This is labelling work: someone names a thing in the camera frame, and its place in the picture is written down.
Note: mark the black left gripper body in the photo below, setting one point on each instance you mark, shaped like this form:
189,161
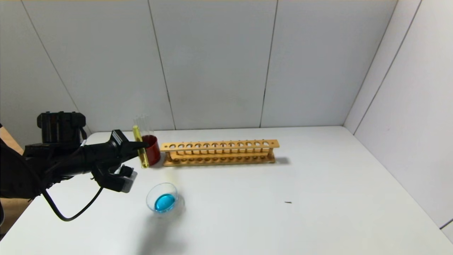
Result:
121,144

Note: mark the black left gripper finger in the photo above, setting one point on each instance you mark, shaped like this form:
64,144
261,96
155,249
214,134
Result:
132,147

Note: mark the test tube with yellow pigment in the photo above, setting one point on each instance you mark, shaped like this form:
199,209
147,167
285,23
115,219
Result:
143,159

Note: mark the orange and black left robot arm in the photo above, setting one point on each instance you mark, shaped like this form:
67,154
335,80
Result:
17,177

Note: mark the empty clear glass test tube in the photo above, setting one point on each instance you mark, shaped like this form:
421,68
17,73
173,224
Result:
147,125
139,120

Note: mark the wooden test tube rack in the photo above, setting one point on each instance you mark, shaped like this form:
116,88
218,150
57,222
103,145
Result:
219,145

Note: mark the dark red plastic cup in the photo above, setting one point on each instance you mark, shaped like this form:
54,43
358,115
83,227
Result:
154,150

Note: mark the clear glass dish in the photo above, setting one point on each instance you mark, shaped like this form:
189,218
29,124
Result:
165,203

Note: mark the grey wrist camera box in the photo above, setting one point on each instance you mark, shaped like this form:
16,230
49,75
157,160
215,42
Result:
129,180

